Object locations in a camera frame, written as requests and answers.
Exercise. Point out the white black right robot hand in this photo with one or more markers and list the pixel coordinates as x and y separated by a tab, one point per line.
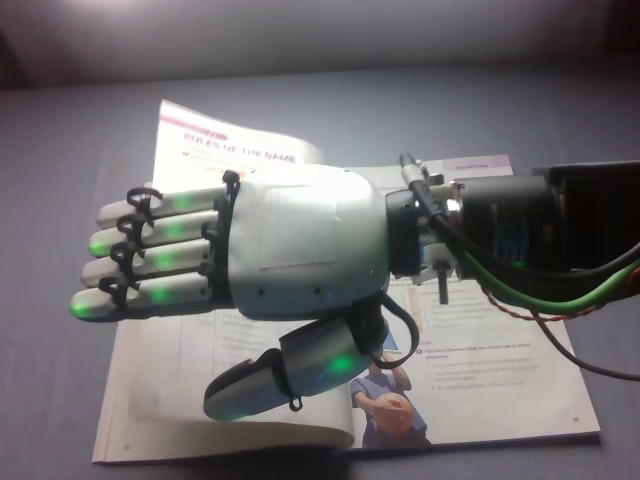
300	240

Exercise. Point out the book with pictures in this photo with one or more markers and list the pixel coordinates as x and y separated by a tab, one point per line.
500	360

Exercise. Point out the grey table cloth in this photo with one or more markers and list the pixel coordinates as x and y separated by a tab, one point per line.
60	150

